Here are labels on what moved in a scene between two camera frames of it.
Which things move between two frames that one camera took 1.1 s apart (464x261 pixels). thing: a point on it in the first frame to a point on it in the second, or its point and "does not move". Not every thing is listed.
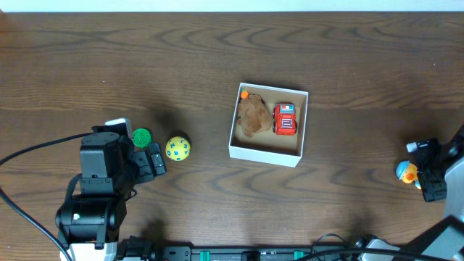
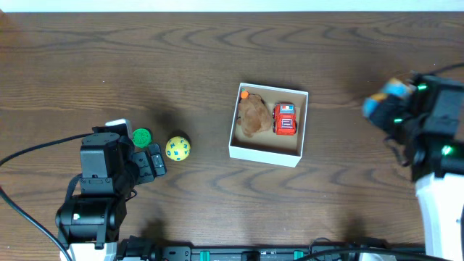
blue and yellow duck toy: x=407 y=172 to x=393 y=86
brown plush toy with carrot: x=254 y=114 does not move
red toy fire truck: x=284 y=120 does not move
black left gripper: x=143 y=164 does not move
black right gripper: x=426 y=174 to x=393 y=118
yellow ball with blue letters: x=177 y=148 does not move
